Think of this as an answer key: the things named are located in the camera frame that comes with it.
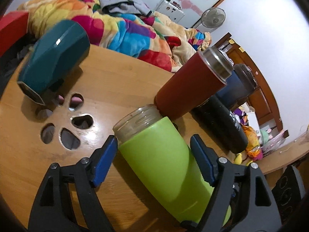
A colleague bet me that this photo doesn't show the green cup with black base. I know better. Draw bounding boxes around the green cup with black base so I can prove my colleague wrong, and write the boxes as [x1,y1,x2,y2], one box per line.
[113,105,213,223]

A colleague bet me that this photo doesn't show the red thermos cup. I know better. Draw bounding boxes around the red thermos cup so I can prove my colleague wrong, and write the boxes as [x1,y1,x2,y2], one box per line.
[154,46,234,120]

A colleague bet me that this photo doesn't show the black thermos bottle lying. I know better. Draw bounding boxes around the black thermos bottle lying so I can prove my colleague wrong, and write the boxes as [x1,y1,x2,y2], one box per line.
[191,95,248,154]

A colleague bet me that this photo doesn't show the wooden headboard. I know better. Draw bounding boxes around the wooden headboard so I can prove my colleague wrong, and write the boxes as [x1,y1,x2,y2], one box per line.
[214,32,289,138]

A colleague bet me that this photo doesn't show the navy blue travel mug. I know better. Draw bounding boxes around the navy blue travel mug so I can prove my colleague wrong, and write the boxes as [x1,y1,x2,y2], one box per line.
[216,63,258,108]

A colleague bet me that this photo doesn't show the red box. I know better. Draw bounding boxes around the red box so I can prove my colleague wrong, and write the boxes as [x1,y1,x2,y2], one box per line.
[0,10,29,56]

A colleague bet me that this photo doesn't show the colourful patchwork blanket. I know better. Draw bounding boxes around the colourful patchwork blanket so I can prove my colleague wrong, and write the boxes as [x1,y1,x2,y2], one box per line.
[18,0,212,73]

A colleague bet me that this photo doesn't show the standing electric fan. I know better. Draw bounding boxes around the standing electric fan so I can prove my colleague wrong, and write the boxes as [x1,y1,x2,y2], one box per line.
[192,7,226,29]

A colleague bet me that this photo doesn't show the white small cabinet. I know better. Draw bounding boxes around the white small cabinet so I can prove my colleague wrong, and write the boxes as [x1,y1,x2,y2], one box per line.
[155,0,185,23]

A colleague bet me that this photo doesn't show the grey black clothing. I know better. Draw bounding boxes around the grey black clothing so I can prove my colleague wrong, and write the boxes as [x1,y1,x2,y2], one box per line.
[99,0,153,17]

